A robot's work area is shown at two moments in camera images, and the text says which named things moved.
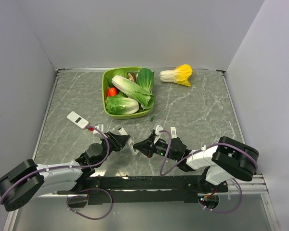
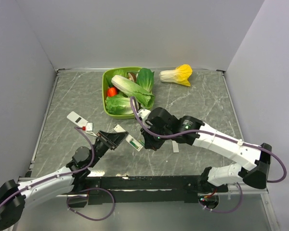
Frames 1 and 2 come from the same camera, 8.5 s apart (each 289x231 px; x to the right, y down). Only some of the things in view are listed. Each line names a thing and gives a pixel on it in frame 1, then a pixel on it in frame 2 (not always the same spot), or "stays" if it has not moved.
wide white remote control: (78, 120) stays
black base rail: (140, 190) stays
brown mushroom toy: (132, 76) stays
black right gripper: (145, 146) to (149, 142)
